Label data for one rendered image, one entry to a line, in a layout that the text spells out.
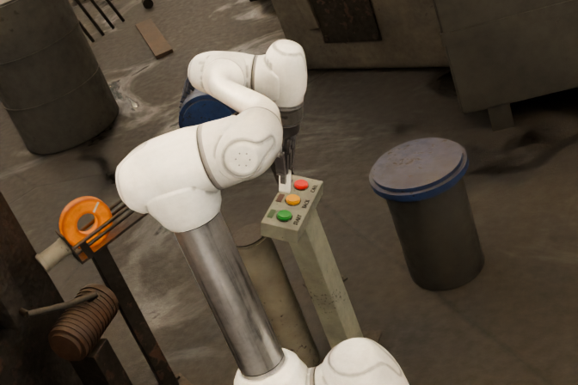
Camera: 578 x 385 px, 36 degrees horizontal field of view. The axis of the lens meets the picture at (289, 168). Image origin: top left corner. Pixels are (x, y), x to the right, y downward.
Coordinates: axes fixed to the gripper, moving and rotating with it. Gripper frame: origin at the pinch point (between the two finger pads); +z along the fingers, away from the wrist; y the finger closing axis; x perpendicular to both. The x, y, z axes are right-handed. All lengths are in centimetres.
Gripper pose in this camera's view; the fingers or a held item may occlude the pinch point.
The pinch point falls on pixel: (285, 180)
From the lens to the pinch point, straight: 238.3
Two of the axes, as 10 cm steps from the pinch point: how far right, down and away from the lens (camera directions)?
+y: -3.3, 5.6, -7.6
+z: -0.1, 8.0, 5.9
